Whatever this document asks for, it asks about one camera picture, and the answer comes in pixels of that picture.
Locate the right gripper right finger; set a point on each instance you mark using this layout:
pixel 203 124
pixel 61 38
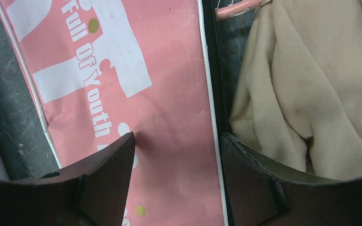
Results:
pixel 264 192

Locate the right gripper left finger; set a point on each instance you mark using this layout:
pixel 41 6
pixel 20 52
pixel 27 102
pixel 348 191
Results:
pixel 90 192

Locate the pink SPORT racket bag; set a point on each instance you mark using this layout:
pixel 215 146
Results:
pixel 98 69

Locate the beige cloth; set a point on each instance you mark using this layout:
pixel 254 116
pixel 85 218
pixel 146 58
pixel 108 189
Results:
pixel 299 95

